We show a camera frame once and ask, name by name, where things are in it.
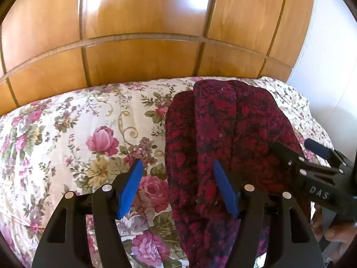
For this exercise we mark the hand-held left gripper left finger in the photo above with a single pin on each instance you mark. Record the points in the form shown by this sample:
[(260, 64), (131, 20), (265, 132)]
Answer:
[(131, 189)]

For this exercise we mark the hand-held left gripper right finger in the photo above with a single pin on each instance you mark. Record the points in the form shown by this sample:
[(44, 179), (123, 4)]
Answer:
[(227, 192)]

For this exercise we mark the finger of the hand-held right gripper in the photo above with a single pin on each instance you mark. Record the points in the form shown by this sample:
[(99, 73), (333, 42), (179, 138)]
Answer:
[(318, 148), (287, 156)]

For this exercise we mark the dark red floral knit pants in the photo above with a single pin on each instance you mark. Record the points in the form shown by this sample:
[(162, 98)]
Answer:
[(217, 122)]

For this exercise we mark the person's right hand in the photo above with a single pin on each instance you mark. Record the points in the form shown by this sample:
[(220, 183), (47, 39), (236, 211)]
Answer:
[(339, 234)]

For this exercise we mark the floral bedspread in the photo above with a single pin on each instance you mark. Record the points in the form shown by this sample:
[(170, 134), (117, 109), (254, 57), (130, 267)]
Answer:
[(69, 134)]

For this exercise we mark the wooden wardrobe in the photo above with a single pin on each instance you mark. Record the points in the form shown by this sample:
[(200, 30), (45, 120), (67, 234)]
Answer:
[(139, 11)]

